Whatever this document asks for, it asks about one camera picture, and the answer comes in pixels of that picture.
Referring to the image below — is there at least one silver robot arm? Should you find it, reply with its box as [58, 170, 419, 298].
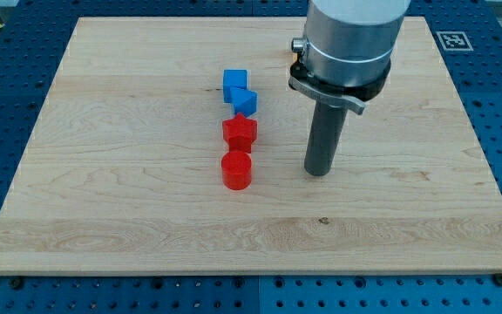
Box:
[288, 0, 410, 114]

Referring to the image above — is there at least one red cylinder block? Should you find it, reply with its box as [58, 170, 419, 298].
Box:
[221, 150, 252, 190]

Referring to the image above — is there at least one red star block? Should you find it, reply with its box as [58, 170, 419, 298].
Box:
[222, 113, 258, 154]

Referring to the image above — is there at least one blue triangular block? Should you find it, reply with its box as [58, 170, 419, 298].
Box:
[230, 87, 257, 117]

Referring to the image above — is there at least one blue cube block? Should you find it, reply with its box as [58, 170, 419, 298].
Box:
[222, 69, 248, 103]

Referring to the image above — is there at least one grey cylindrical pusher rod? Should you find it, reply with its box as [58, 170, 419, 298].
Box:
[304, 101, 347, 176]

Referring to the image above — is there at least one light wooden board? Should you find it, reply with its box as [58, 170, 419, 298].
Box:
[0, 17, 502, 276]

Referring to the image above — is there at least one black white fiducial marker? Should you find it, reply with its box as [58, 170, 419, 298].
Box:
[437, 31, 473, 51]

